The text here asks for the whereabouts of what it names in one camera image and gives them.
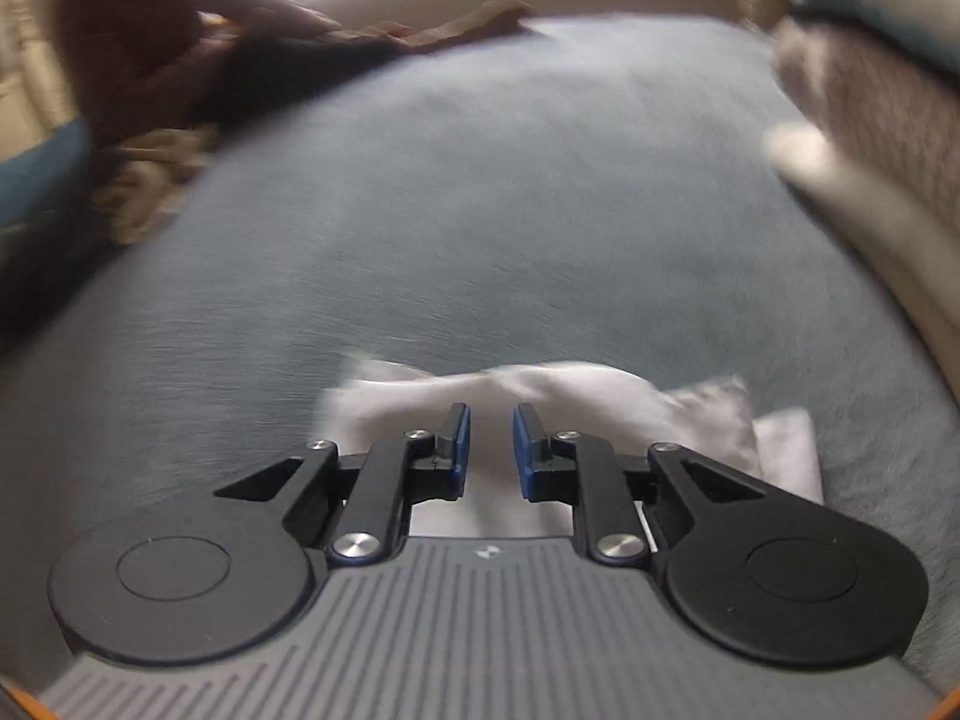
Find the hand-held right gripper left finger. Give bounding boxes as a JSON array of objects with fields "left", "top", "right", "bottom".
[{"left": 214, "top": 403, "right": 473, "bottom": 567}]

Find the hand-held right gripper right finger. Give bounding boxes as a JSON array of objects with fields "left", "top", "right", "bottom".
[{"left": 512, "top": 403, "right": 766, "bottom": 567}]

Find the white shirt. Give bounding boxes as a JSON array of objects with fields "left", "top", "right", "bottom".
[{"left": 315, "top": 360, "right": 826, "bottom": 541}]

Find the crumpled beige garment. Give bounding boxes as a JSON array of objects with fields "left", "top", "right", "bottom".
[{"left": 94, "top": 127, "right": 218, "bottom": 245}]

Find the blue quilt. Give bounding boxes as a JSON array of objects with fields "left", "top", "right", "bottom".
[{"left": 0, "top": 120, "right": 95, "bottom": 230}]

